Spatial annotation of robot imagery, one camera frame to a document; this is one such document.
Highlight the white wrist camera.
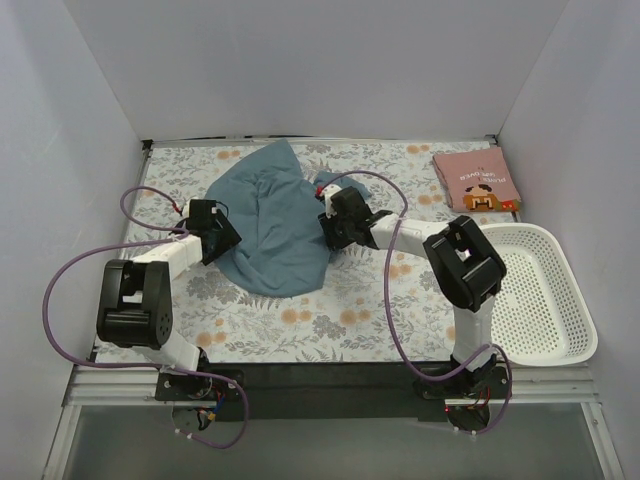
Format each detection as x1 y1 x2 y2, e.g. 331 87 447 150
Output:
316 184 342 218
174 200 191 218

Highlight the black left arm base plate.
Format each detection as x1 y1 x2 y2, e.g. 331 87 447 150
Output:
154 364 249 415

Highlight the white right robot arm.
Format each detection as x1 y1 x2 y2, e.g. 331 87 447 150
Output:
316 185 507 398

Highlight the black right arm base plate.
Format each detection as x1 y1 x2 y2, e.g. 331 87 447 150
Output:
413 366 512 436

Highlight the floral table mat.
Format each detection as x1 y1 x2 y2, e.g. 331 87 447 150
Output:
94 141 521 365

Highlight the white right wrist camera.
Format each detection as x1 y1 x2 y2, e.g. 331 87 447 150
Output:
316 184 342 218

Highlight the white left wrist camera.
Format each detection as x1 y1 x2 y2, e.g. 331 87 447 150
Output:
174 200 191 218

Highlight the folded pink t shirt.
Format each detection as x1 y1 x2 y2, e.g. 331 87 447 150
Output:
433 147 521 213

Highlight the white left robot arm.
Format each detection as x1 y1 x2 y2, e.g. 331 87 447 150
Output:
96 199 241 400

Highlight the blue t shirt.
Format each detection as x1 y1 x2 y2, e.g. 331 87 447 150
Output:
204 139 374 300

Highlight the white perforated plastic basket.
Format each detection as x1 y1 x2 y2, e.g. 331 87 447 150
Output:
482 223 598 367

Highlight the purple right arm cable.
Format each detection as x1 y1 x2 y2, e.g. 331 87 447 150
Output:
332 169 514 439

